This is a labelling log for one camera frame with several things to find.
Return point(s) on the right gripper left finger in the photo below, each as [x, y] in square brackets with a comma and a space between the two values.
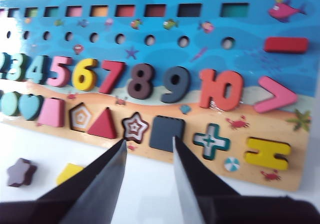
[100, 179]

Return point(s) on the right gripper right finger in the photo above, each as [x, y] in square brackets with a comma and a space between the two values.
[195, 179]

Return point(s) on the dark grey square block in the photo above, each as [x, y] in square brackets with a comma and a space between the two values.
[165, 131]

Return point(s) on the yellow pentagon block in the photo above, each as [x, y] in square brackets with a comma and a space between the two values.
[68, 174]

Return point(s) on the red triangle block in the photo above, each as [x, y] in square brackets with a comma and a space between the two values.
[103, 128]

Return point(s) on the yellow equals sign piece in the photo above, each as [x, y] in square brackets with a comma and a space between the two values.
[260, 154]

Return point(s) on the brown star block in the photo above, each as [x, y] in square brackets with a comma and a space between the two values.
[21, 172]

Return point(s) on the pink trapezoid block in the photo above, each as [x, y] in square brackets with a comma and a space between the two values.
[51, 114]

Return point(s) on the orange number ten piece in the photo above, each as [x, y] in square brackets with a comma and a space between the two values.
[208, 89]

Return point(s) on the dark grey number nine piece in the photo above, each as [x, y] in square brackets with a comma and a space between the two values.
[182, 84]

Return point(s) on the brown number eight piece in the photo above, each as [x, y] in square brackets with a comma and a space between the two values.
[140, 91]

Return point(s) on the yellow number six piece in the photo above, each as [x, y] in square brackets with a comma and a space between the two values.
[85, 83]

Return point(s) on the teal heart block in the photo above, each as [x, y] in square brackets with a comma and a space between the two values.
[31, 106]

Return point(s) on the red number seven piece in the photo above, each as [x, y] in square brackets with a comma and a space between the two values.
[112, 76]

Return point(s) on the pink number five piece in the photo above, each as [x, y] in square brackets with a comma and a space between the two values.
[60, 71]

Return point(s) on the green circle block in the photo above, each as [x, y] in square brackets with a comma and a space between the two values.
[10, 104]

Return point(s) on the pink greater-than sign piece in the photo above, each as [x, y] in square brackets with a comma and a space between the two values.
[280, 95]

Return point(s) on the teal number four piece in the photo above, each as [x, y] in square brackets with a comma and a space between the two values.
[38, 70]

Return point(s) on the green number three piece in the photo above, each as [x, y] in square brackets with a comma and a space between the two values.
[18, 68]

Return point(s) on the colourful wooden puzzle board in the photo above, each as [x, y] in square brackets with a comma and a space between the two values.
[155, 47]

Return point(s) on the teal number two piece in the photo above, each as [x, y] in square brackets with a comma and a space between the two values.
[3, 67]

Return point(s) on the red minus sign piece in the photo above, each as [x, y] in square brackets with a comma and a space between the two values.
[286, 45]

